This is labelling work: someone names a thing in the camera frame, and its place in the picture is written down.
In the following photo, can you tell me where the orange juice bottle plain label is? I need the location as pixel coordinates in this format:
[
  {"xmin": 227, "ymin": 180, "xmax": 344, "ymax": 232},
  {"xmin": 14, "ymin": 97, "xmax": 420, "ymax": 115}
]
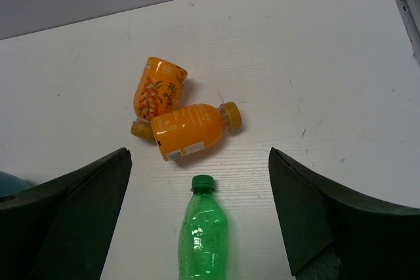
[{"xmin": 151, "ymin": 102, "xmax": 242, "ymax": 161}]

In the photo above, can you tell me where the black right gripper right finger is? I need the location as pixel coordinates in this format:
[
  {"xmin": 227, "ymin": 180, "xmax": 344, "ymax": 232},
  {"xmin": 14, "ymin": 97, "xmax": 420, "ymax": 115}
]
[{"xmin": 268, "ymin": 149, "xmax": 419, "ymax": 279}]

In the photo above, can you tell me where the teal plastic bin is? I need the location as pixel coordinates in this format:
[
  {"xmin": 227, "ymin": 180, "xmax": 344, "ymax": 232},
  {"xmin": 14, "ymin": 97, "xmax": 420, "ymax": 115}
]
[{"xmin": 0, "ymin": 171, "xmax": 31, "ymax": 197}]

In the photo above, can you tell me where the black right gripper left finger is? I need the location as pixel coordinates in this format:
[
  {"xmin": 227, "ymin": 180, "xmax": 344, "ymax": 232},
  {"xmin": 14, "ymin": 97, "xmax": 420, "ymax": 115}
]
[{"xmin": 1, "ymin": 148, "xmax": 132, "ymax": 279}]

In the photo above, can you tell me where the green plastic bottle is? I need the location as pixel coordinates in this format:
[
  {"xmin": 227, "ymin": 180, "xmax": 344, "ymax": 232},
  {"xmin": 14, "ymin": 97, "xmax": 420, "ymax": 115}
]
[{"xmin": 178, "ymin": 174, "xmax": 228, "ymax": 279}]

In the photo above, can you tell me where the orange juice bottle fruit label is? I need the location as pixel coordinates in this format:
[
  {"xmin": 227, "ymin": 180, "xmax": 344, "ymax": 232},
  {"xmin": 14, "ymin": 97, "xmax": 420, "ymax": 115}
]
[{"xmin": 131, "ymin": 57, "xmax": 188, "ymax": 141}]

